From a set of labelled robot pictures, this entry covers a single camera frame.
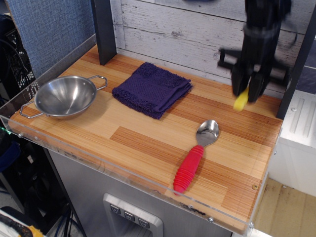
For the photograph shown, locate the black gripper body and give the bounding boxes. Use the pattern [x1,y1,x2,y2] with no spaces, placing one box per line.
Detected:
[218,24,290,84]

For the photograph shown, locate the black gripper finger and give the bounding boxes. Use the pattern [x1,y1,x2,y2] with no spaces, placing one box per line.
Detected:
[232,63,252,96]
[248,66,272,103]

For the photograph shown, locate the yellow corn-shaped block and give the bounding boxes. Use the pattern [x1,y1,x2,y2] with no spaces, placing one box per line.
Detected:
[233,87,249,111]

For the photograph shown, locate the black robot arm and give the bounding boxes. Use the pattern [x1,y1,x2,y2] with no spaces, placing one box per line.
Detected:
[218,0,291,103]

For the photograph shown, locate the white ridged side cabinet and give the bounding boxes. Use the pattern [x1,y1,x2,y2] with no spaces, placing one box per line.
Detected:
[268,90,316,196]

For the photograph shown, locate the purple folded towel cloth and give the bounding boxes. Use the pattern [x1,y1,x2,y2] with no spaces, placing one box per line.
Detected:
[112,62,193,119]

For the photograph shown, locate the clear acrylic table guard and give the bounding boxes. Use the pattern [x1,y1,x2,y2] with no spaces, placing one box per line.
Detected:
[0,47,282,237]

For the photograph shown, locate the grey dispenser button panel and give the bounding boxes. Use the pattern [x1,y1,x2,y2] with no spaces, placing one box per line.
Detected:
[103,193,163,237]

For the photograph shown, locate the blue fabric partition panel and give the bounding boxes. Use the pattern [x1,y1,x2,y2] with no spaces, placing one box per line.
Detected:
[5,0,96,79]

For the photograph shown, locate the black plastic crate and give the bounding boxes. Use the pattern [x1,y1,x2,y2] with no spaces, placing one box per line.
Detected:
[0,14,35,99]

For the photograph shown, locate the dark right vertical post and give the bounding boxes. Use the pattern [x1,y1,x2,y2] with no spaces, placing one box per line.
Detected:
[276,16,316,119]

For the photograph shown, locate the dark vertical post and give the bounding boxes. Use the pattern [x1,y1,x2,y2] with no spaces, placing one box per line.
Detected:
[276,16,316,119]
[91,0,117,65]

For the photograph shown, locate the spoon with red handle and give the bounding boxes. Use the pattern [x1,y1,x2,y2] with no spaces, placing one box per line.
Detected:
[173,119,219,193]

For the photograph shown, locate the dark left vertical post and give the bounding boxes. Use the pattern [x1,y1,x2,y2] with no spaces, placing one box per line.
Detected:
[91,0,117,65]

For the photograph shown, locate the steel bowl with handles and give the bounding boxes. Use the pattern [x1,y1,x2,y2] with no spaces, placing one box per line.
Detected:
[19,75,108,119]

